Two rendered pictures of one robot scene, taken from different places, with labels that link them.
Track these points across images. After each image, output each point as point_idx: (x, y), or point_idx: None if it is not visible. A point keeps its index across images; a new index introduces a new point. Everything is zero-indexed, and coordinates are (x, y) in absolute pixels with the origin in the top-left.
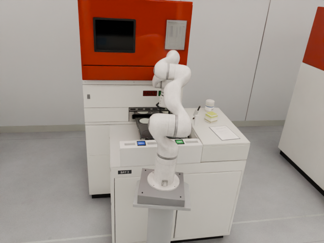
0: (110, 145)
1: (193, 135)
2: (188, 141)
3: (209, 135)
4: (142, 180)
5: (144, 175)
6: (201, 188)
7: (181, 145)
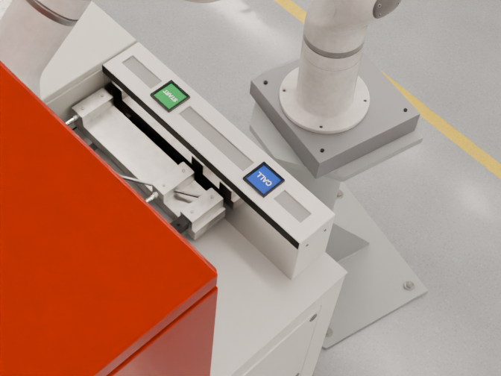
0: (243, 364)
1: (57, 107)
2: (145, 80)
3: (62, 45)
4: (366, 133)
5: (344, 140)
6: None
7: (188, 85)
